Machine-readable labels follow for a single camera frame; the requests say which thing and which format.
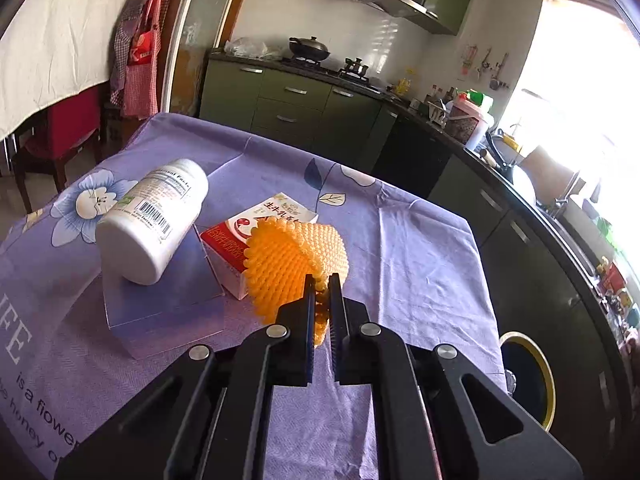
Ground dark green base cabinets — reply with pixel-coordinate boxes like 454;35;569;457
198;53;632;474

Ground purple cardboard box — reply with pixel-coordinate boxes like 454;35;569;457
102;228;224;360

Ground orange foam fruit net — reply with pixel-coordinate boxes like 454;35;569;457
244;217;349;347

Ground pink lidded food container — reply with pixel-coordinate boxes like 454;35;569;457
444;94;495;151

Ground purple floral tablecloth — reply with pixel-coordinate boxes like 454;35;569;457
1;114;506;478

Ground white supplement bottle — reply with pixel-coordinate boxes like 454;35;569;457
96;158;209;286

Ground chrome sink faucet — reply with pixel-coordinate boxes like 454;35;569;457
548;171;584;218

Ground yellow-rimmed trash bin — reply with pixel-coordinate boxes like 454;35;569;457
499;332;556;431

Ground black wok with lid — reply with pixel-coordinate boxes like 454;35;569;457
288;36;330;63

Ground red white milk carton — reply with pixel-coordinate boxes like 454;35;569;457
199;190;320;302

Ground small black pot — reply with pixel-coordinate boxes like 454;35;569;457
343;58;369;78

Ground wooden cutting board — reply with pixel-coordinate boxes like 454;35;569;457
520;145;574;206

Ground red wooden chair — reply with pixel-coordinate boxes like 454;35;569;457
11;84;104;214

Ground red checked apron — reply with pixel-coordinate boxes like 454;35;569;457
110;0;170;119

